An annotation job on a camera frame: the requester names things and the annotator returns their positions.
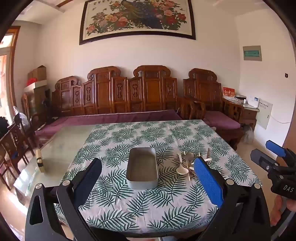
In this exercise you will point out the leaf print tablecloth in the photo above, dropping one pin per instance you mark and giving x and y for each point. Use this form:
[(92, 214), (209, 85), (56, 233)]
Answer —
[(161, 204)]

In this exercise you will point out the red gift box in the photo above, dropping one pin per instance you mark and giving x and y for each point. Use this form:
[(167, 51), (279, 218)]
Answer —
[(228, 92)]

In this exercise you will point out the carved wooden armchair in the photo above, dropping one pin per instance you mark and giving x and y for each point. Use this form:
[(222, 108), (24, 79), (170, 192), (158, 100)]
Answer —
[(203, 90)]

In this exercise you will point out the cardboard box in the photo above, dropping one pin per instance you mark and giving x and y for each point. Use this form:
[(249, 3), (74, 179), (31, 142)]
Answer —
[(38, 73)]

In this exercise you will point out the wooden chopstick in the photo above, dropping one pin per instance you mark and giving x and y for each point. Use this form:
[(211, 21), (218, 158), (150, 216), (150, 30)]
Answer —
[(205, 159), (208, 154)]

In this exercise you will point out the green and white wall box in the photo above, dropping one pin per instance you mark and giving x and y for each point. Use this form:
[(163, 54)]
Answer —
[(252, 53)]

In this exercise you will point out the person's right hand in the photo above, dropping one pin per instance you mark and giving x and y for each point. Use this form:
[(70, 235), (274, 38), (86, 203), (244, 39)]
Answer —
[(276, 210)]

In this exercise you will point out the wooden block with black band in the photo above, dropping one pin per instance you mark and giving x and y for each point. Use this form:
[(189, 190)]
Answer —
[(40, 161)]

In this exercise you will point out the framed peacock flower painting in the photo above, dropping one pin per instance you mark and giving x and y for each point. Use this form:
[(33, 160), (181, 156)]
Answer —
[(138, 18)]

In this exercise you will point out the white tabletop device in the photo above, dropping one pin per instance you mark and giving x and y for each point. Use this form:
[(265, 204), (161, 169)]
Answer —
[(253, 102)]

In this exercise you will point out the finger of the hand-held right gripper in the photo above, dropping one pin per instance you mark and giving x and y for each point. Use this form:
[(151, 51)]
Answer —
[(261, 160), (275, 148)]

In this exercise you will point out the wooden door frame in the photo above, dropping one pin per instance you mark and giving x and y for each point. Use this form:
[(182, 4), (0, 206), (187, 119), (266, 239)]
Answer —
[(14, 69)]

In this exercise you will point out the carved wooden sofa bench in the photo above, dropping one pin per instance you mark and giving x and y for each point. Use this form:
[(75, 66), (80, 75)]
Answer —
[(104, 92)]

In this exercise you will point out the wooden dining chair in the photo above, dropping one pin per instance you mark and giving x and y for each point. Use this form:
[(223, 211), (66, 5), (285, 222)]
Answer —
[(4, 166), (17, 143)]

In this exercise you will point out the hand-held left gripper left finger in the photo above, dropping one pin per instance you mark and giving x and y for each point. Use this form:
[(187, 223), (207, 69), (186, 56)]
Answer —
[(91, 176)]

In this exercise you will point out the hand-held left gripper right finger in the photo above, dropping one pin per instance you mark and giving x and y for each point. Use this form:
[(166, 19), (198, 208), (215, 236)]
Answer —
[(208, 180)]

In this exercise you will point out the grey wall electrical panel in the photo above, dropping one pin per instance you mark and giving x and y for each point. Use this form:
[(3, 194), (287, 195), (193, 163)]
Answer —
[(264, 113)]

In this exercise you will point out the wooden side table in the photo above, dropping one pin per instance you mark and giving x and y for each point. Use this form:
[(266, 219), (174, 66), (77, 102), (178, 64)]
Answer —
[(248, 115)]

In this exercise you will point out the white plastic bag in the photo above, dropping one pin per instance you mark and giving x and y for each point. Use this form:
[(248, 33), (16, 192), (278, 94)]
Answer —
[(22, 118)]

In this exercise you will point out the grey fluffy bundle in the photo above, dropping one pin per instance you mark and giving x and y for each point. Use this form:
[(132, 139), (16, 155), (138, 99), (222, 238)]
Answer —
[(248, 134)]

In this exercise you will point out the metal rectangular tray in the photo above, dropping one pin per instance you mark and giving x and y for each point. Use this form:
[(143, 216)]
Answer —
[(141, 166)]

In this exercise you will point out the red bag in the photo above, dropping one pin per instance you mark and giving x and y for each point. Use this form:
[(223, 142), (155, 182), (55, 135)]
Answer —
[(31, 81)]

